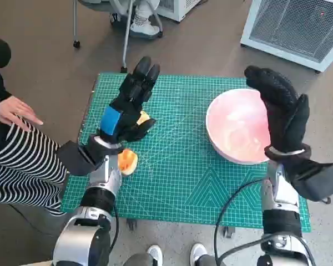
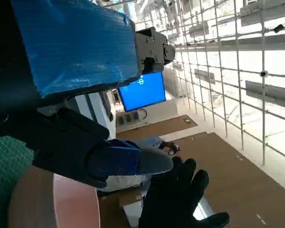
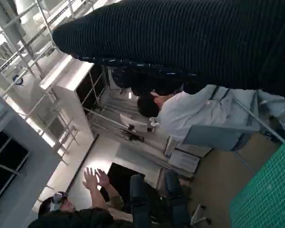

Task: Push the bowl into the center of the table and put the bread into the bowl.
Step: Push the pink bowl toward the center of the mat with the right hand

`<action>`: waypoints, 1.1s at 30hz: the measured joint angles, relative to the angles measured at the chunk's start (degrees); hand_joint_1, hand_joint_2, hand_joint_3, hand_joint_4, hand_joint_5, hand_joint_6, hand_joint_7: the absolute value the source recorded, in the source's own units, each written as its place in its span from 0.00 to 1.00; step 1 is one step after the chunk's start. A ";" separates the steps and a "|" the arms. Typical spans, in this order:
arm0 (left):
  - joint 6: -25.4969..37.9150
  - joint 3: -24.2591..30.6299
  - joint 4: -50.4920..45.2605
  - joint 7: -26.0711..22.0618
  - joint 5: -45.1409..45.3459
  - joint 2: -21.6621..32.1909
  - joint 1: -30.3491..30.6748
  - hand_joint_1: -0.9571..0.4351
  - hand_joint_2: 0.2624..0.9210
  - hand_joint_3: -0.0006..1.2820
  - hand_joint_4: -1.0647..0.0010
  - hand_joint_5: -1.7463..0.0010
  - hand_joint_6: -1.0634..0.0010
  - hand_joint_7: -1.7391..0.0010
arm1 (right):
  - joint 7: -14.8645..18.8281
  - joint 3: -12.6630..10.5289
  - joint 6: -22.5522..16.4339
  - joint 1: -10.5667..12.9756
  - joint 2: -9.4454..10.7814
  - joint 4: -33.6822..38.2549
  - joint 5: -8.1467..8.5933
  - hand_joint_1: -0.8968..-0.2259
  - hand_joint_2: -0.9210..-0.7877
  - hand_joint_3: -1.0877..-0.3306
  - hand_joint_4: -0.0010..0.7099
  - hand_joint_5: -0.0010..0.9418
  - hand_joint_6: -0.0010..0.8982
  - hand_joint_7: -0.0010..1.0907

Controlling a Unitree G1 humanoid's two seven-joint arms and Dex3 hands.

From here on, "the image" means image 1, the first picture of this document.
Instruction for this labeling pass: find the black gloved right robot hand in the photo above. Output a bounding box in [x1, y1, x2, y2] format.
[244, 65, 310, 153]

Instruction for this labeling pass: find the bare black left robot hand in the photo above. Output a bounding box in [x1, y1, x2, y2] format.
[98, 56, 161, 144]

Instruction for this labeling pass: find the round toy bread bun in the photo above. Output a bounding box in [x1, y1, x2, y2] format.
[135, 110, 151, 127]

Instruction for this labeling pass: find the rectangular striped toy bread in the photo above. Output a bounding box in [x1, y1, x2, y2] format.
[118, 149, 139, 177]

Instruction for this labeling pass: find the pink bowl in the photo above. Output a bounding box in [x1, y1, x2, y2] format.
[205, 88, 271, 165]

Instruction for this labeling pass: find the green cutting mat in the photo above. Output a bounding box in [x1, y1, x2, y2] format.
[60, 72, 312, 233]

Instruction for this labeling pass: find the large white grille appliance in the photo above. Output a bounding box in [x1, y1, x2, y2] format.
[240, 0, 333, 73]

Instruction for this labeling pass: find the person's foot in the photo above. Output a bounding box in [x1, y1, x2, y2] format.
[129, 0, 164, 39]

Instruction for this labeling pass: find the person's hand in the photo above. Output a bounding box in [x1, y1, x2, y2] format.
[0, 95, 44, 131]

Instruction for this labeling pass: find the person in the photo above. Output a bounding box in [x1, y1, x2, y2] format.
[0, 30, 70, 217]

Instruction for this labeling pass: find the small white appliance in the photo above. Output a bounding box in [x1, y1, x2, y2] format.
[155, 0, 203, 23]

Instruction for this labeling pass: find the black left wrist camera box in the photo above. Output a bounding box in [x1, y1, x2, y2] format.
[56, 140, 100, 176]

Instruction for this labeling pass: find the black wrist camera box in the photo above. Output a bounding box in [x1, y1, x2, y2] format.
[290, 159, 333, 202]
[56, 140, 100, 176]

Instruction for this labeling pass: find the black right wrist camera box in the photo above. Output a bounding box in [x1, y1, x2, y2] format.
[290, 159, 333, 202]

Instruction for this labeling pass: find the metal frame chair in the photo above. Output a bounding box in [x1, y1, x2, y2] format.
[73, 0, 164, 74]

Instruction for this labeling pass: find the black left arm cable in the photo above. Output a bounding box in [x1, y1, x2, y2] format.
[108, 206, 120, 254]

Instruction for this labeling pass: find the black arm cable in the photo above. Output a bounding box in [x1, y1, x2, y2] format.
[108, 206, 120, 254]
[219, 235, 267, 264]
[213, 178, 267, 266]

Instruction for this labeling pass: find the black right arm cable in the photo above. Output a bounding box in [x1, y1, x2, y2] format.
[219, 235, 267, 264]
[213, 178, 267, 266]

